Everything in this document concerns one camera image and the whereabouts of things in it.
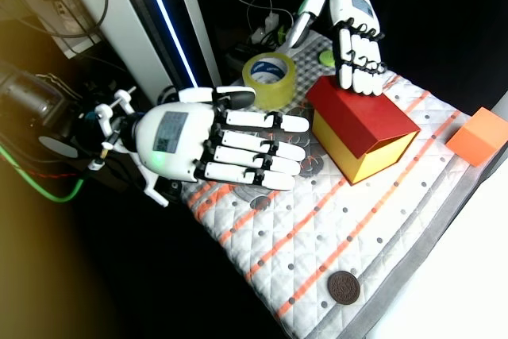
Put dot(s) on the white power strip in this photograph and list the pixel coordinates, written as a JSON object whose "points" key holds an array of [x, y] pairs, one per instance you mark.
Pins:
{"points": [[258, 35]]}

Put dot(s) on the dark chocolate sandwich cookie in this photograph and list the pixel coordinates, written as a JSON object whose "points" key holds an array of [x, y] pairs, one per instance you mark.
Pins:
{"points": [[343, 288]]}

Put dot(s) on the grey and white quilt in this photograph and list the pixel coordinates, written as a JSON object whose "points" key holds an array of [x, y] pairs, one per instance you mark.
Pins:
{"points": [[317, 243]]}

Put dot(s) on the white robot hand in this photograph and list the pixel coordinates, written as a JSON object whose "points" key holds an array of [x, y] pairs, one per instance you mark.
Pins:
{"points": [[174, 144], [353, 9]]}

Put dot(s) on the clear packing tape roll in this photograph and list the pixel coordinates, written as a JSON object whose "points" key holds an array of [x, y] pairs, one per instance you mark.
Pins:
{"points": [[274, 91]]}

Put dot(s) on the black power adapter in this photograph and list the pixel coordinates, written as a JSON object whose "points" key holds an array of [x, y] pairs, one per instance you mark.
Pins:
{"points": [[238, 55]]}

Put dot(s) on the small green round disc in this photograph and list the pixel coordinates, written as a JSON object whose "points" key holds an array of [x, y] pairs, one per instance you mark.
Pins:
{"points": [[326, 58]]}

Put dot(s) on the white tower with blue light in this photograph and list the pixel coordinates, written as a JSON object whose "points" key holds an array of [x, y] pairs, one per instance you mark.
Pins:
{"points": [[131, 37]]}

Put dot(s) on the orange cube block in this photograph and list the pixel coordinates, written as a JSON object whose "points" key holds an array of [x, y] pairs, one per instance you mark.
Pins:
{"points": [[476, 140]]}

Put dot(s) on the white charger plug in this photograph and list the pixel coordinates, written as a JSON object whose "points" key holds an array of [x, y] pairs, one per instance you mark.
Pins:
{"points": [[272, 21]]}

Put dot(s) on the yellow box with red lid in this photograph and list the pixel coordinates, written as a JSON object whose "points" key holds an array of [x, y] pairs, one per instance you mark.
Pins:
{"points": [[357, 116]]}

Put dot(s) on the small green clip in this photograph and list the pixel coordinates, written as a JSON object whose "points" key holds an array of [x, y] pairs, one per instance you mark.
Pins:
{"points": [[282, 33]]}

